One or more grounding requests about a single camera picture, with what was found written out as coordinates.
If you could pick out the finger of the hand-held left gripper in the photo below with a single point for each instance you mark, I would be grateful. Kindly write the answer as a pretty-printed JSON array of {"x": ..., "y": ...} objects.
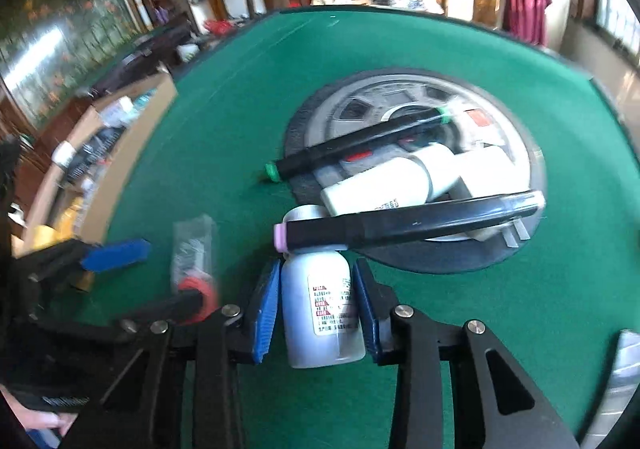
[
  {"x": 150, "y": 311},
  {"x": 117, "y": 255}
]

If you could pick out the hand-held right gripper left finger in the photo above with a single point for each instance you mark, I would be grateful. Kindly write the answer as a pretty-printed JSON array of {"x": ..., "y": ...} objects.
[{"x": 265, "y": 314}]

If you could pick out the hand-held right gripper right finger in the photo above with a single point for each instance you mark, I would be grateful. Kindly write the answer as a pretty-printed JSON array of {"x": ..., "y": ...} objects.
[{"x": 367, "y": 314}]

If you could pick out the white bottle with label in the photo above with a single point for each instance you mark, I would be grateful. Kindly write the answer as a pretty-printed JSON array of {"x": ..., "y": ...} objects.
[{"x": 300, "y": 319}]

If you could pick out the orange snack packet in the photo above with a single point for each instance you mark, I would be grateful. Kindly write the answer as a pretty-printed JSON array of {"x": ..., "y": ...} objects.
[{"x": 70, "y": 216}]

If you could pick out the clear plastic bag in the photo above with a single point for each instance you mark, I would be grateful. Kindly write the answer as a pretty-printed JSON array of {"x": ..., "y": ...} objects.
[{"x": 192, "y": 249}]

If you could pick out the black marker pink cap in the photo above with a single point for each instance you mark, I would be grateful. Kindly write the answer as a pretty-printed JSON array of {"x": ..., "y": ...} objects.
[{"x": 400, "y": 224}]

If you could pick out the white plastic bottle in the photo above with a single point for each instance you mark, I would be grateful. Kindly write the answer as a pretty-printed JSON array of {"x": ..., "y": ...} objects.
[
  {"x": 480, "y": 171},
  {"x": 375, "y": 186}
]

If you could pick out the cardboard box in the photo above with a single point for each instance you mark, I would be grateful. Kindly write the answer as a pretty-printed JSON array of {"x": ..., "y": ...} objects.
[{"x": 145, "y": 129}]

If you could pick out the black marker green cap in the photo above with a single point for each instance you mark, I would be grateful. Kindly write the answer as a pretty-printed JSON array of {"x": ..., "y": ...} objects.
[{"x": 350, "y": 141}]

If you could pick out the person's left hand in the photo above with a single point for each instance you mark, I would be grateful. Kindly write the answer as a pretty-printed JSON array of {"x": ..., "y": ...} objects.
[{"x": 42, "y": 421}]

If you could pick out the dark green-topped table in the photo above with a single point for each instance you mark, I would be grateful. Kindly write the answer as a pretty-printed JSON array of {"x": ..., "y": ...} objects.
[{"x": 150, "y": 49}]

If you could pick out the round table control disc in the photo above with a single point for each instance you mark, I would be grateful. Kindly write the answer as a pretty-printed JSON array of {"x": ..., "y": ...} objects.
[{"x": 350, "y": 104}]

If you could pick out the red plastic bag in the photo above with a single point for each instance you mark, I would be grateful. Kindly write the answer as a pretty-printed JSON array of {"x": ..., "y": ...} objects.
[{"x": 217, "y": 26}]

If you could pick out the metal table edge plate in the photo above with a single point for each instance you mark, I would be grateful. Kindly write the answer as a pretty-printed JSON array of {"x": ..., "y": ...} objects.
[{"x": 620, "y": 379}]

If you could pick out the red cloth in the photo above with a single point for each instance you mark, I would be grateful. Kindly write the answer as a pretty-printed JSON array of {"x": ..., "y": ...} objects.
[{"x": 525, "y": 4}]

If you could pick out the floral wall painting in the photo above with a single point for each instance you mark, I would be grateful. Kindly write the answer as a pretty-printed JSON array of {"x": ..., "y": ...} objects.
[{"x": 60, "y": 29}]

